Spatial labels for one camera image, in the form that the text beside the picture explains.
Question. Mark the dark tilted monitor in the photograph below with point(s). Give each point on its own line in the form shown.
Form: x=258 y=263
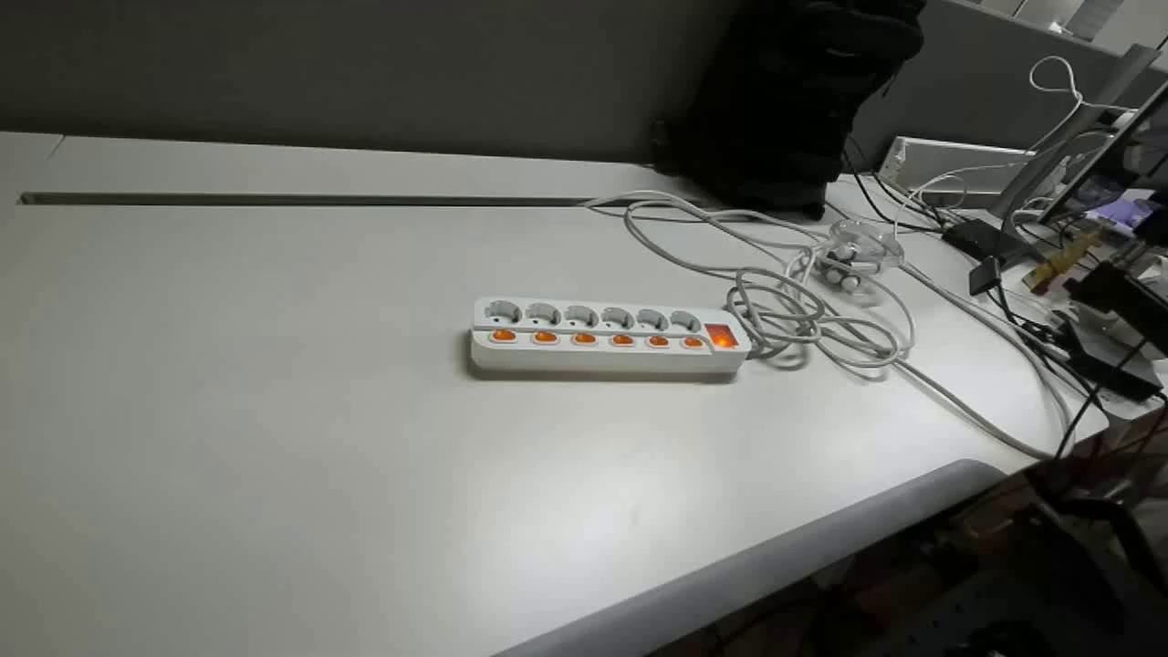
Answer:
x=1137 y=149

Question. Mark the clear plastic tape dispenser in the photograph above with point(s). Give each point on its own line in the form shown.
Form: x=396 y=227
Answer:
x=854 y=256

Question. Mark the white flat box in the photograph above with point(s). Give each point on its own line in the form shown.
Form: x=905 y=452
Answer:
x=954 y=161

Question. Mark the white six-socket power strip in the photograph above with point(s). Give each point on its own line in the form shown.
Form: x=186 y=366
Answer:
x=606 y=357

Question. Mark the large black bulky object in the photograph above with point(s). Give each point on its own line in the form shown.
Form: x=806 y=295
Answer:
x=789 y=95

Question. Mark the black flat device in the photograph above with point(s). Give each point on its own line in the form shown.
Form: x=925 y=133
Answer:
x=1111 y=361

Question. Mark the yellow stick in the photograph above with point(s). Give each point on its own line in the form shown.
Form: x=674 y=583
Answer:
x=1059 y=261

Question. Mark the black power adapter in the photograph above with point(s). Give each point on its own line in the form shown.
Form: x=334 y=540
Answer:
x=978 y=240

